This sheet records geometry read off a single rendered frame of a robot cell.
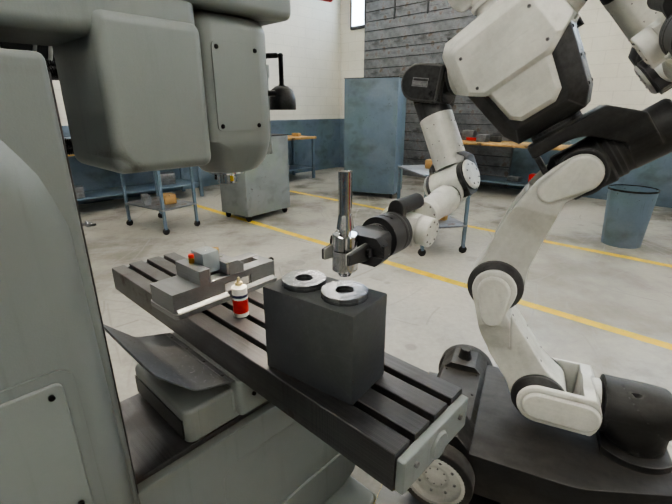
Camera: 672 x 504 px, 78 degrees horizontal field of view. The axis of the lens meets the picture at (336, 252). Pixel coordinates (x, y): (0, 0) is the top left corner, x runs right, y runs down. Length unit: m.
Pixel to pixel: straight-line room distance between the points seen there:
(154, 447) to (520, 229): 1.02
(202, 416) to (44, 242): 0.53
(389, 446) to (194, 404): 0.48
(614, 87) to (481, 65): 7.17
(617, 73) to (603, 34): 0.64
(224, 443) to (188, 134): 0.71
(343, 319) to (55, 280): 0.45
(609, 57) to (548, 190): 7.22
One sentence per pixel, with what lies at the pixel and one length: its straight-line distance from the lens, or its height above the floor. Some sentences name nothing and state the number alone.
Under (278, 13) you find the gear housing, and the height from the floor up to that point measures 1.64.
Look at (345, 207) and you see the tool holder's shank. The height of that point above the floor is 1.29.
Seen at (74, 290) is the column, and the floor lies 1.18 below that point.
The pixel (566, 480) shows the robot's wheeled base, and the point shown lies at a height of 0.57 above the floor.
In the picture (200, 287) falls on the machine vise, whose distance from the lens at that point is 1.18.
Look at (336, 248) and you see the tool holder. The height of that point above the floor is 1.22.
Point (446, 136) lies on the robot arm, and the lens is 1.16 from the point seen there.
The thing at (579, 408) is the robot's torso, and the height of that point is 0.71.
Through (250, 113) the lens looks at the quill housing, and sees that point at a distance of 0.96.
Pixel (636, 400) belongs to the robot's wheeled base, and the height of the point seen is 0.74.
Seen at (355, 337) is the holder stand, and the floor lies 1.07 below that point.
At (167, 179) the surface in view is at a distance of 7.56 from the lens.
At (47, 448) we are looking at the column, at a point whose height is 0.95.
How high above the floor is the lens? 1.45
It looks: 19 degrees down
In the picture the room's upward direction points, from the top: straight up
